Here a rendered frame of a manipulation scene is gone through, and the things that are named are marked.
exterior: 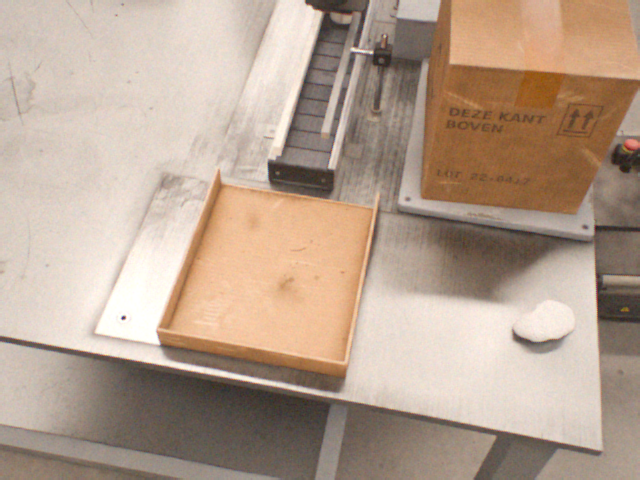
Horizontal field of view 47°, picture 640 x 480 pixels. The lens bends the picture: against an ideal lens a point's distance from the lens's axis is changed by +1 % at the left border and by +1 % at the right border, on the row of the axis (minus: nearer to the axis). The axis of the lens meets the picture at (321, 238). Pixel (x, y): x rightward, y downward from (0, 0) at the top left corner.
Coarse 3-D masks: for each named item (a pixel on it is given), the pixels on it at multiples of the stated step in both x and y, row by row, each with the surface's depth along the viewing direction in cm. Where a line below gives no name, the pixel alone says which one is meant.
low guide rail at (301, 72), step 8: (320, 16) 131; (312, 24) 129; (320, 24) 131; (312, 32) 128; (312, 40) 126; (312, 48) 126; (304, 56) 124; (304, 64) 123; (296, 72) 122; (304, 72) 122; (296, 80) 120; (296, 88) 119; (296, 96) 118; (288, 104) 117; (288, 112) 116; (288, 120) 115; (280, 128) 113; (288, 128) 115; (280, 136) 112; (280, 144) 111; (280, 152) 112
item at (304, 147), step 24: (336, 24) 135; (360, 24) 135; (336, 48) 131; (312, 72) 127; (336, 72) 127; (312, 96) 123; (312, 120) 120; (336, 120) 120; (288, 144) 116; (312, 144) 116; (312, 168) 114
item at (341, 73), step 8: (352, 16) 123; (352, 24) 122; (352, 32) 121; (352, 40) 119; (344, 48) 118; (344, 56) 117; (344, 64) 116; (344, 72) 115; (336, 80) 113; (336, 88) 112; (336, 96) 111; (328, 104) 110; (336, 104) 111; (328, 112) 109; (328, 120) 108; (328, 128) 107; (320, 136) 108; (328, 136) 107
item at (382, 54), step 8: (384, 40) 116; (352, 48) 118; (360, 48) 118; (376, 48) 117; (384, 48) 117; (392, 48) 118; (368, 56) 119; (376, 56) 117; (384, 56) 117; (376, 64) 118; (384, 64) 118; (376, 88) 124; (376, 96) 125; (376, 104) 126
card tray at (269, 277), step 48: (240, 192) 116; (192, 240) 106; (240, 240) 110; (288, 240) 111; (336, 240) 111; (192, 288) 105; (240, 288) 105; (288, 288) 105; (336, 288) 106; (192, 336) 96; (240, 336) 100; (288, 336) 101; (336, 336) 101
